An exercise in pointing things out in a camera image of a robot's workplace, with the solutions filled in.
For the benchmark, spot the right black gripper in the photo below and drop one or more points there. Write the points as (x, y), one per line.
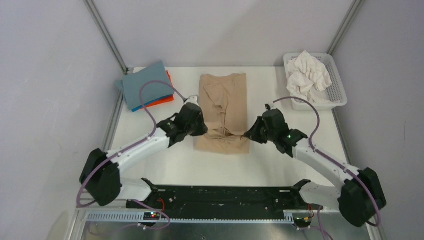
(253, 133)

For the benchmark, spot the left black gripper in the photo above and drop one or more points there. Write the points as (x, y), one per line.
(202, 129)

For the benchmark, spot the beige t shirt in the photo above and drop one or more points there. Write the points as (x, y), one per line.
(223, 100)

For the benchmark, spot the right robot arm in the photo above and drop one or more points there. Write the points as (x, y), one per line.
(357, 194)

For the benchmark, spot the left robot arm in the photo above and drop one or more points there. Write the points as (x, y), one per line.
(102, 175)

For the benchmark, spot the folded orange t shirt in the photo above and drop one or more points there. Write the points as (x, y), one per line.
(156, 87)

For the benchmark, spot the folded bright blue t shirt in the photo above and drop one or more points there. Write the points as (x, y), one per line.
(135, 103)

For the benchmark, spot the crumpled white t shirt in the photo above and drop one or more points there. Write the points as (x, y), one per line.
(308, 78)

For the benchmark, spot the white plastic basket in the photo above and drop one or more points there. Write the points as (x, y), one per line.
(335, 93)

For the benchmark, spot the folded grey-blue t shirt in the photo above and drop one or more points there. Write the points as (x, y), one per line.
(130, 85)

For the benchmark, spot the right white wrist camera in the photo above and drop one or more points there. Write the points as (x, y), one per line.
(269, 106)

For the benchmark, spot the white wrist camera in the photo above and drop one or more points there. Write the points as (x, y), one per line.
(269, 106)
(193, 99)

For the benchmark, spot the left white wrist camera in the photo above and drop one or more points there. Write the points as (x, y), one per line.
(193, 99)

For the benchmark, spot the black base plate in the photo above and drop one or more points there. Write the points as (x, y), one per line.
(225, 201)

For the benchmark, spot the white slotted cable duct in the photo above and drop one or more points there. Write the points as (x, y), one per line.
(146, 217)

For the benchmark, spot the left aluminium frame post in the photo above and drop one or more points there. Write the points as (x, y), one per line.
(104, 31)

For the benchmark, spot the aluminium frame post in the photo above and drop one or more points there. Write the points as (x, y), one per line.
(345, 25)
(104, 31)

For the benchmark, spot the right aluminium frame post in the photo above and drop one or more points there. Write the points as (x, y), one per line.
(345, 25)

